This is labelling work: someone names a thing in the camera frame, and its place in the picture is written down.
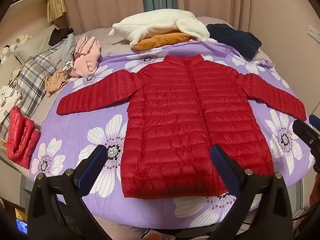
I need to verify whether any white fleece garment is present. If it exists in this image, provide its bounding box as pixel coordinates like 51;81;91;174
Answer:
109;9;218;48

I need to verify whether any large red down jacket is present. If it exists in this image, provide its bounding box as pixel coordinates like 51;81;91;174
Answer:
56;54;307;200

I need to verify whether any white printed shirt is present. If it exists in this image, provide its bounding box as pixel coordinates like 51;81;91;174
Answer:
0;85;23;130

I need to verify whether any beige plush toy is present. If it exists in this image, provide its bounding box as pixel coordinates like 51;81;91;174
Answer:
15;35;33;46

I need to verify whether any plaid pillow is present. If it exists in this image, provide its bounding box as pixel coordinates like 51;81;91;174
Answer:
17;39;65;120

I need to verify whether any grey-green garment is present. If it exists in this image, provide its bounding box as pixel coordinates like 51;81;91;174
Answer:
59;34;77;77

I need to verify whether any white plush toy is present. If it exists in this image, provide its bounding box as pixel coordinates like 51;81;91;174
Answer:
0;44;18;64

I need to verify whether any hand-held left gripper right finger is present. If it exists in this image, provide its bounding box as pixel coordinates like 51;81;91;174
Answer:
210;144;293;240

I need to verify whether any navy garment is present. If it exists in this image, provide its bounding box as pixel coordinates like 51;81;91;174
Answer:
206;24;262;60

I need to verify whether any pink garment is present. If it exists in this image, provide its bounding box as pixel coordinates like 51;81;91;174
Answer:
69;35;101;78

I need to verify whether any yellow packet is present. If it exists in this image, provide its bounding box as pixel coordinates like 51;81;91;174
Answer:
15;208;27;222

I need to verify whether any beige curtain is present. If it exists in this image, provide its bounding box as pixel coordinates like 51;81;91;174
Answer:
176;0;283;30
64;0;145;34

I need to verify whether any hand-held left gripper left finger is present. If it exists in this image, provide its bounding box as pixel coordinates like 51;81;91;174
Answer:
27;144;118;240

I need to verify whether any black garment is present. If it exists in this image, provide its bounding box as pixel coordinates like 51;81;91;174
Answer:
48;27;74;45

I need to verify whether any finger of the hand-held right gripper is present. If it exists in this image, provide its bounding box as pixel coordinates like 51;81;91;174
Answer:
292;119;320;156
309;114;320;128

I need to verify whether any white wall outlet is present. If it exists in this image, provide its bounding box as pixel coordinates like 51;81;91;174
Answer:
308;25;320;38

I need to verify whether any small folded red down jacket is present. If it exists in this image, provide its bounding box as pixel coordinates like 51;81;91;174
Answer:
6;106;40;169

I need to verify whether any tan printed garment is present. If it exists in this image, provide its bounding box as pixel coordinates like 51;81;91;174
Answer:
44;69;68;98

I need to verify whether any beige pillow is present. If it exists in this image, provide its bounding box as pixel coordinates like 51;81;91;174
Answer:
14;25;63;63

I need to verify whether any purple floral bed sheet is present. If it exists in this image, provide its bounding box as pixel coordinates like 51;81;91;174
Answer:
29;41;316;228

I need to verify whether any orange garment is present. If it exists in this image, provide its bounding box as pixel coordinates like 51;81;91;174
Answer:
133;31;190;50

